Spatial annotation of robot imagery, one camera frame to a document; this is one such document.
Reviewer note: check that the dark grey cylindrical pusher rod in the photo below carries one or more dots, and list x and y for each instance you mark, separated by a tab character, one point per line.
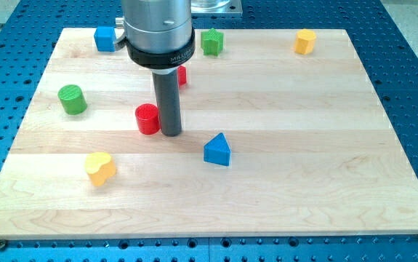
166	88

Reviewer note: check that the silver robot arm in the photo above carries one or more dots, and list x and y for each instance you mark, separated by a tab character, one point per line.
159	35

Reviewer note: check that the red star block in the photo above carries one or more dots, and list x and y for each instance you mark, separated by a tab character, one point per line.
182	75

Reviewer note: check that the green star block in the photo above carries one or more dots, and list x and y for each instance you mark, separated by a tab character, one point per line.
212	42

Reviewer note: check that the blue triangle block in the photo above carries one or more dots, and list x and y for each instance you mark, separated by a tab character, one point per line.
217	151

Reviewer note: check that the red cylinder block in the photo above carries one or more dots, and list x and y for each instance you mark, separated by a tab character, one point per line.
147	119

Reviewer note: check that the blue cube block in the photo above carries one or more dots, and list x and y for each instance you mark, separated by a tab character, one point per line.
105	37

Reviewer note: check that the green cylinder block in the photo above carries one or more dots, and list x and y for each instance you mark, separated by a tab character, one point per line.
72	99

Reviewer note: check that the yellow heart block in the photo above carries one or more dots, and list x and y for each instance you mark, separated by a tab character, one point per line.
99	166

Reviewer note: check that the wooden board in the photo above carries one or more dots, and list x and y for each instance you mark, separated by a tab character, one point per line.
312	149

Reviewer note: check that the yellow hexagon block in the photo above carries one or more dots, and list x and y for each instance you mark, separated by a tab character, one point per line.
304	41

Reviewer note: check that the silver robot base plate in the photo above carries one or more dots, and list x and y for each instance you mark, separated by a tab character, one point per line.
216	8

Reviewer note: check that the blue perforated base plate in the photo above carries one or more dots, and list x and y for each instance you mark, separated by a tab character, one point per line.
28	39

